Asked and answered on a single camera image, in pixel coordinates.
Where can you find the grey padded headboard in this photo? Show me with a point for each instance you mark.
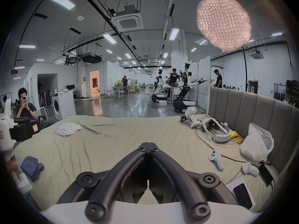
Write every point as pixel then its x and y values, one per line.
pixel 252 111

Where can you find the large pale paper floor lamp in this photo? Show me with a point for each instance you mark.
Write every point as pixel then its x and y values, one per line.
pixel 224 22

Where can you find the desk with monitor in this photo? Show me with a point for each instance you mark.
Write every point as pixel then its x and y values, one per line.
pixel 71 90

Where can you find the white headset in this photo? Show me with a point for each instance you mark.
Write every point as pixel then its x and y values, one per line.
pixel 218 134

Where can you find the orange packet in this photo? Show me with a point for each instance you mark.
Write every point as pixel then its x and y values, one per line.
pixel 239 140

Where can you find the dark blue garment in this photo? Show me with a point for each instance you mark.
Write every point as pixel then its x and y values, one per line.
pixel 31 167

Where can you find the white cloth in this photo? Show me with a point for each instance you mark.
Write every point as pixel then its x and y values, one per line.
pixel 67 128

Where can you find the bed with beige sheet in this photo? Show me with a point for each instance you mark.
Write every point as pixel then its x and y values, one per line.
pixel 130 134

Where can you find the group of white stools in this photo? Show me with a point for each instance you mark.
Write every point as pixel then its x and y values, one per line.
pixel 119 93

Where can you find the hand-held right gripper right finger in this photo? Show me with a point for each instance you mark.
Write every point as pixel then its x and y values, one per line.
pixel 177 171

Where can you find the white box with black phone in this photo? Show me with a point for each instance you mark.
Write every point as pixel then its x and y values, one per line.
pixel 243 192

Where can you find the white and black robot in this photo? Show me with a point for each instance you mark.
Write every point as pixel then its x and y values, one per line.
pixel 185 87
pixel 159 90

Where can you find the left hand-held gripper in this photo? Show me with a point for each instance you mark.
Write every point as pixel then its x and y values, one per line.
pixel 5 136

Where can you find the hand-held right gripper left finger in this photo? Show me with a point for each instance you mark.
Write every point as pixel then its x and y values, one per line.
pixel 121 171

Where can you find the white washing machine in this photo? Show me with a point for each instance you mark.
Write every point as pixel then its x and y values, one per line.
pixel 64 106

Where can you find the white plastic bag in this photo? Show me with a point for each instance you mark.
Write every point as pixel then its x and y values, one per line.
pixel 257 143

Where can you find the group of people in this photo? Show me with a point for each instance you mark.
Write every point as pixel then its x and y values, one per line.
pixel 230 87

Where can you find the yellow packet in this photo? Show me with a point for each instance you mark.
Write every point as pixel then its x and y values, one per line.
pixel 234 134

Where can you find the black phone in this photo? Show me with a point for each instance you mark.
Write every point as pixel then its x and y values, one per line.
pixel 266 174

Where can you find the person's left hand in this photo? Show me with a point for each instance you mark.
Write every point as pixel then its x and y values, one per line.
pixel 11 168

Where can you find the spare white hand-held gripper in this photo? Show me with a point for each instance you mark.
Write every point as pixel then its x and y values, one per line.
pixel 192 115

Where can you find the white hand controller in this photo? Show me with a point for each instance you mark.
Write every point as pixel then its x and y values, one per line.
pixel 249 169
pixel 217 161

